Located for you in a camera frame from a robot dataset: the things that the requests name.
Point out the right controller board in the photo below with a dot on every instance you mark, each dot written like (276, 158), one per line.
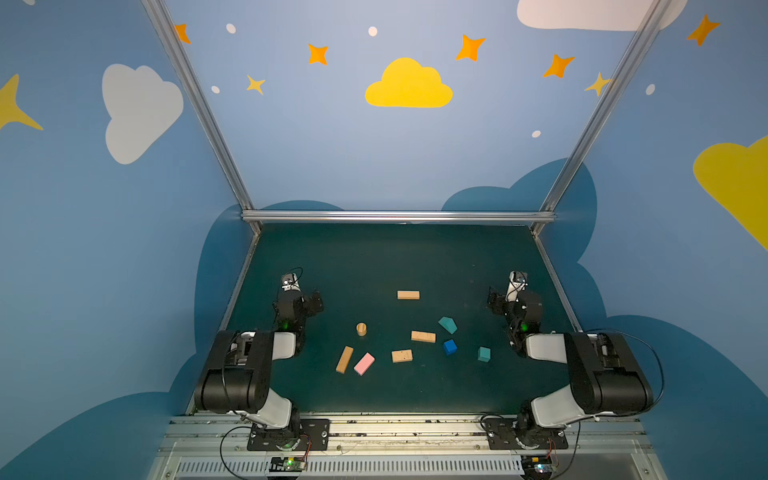
(536, 468)

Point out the aluminium frame post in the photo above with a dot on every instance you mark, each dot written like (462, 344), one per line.
(161, 20)
(632, 58)

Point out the left controller board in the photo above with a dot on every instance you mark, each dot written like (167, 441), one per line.
(288, 465)

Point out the small teal block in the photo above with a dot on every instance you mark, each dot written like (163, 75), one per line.
(484, 354)

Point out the controller board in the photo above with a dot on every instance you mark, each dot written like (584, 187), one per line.
(536, 468)
(288, 465)

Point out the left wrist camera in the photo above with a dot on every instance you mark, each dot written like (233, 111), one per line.
(290, 282)

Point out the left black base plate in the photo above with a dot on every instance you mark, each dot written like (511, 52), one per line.
(312, 433)

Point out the front aluminium rail bed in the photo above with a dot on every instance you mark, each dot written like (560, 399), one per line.
(402, 446)

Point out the pink wood block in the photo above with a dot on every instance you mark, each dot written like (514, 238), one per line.
(364, 364)

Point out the left aluminium frame post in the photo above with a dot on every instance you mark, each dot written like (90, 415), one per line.
(161, 20)

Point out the back aluminium frame rail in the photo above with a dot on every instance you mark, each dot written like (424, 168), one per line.
(396, 216)

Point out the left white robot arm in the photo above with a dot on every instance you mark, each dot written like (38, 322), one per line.
(236, 377)

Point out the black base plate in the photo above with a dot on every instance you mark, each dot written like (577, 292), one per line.
(312, 433)
(503, 434)

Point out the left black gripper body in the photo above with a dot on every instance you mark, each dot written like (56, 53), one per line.
(288, 297)

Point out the blue cube block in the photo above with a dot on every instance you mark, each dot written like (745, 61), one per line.
(450, 347)

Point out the long natural wood block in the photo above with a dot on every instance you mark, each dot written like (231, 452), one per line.
(344, 360)

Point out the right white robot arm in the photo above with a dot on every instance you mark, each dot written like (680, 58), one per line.
(604, 376)

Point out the right aluminium frame post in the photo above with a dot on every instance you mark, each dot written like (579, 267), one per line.
(632, 58)

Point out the teal house-shaped block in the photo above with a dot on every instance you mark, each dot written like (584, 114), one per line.
(448, 324)

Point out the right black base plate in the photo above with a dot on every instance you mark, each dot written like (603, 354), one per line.
(503, 434)

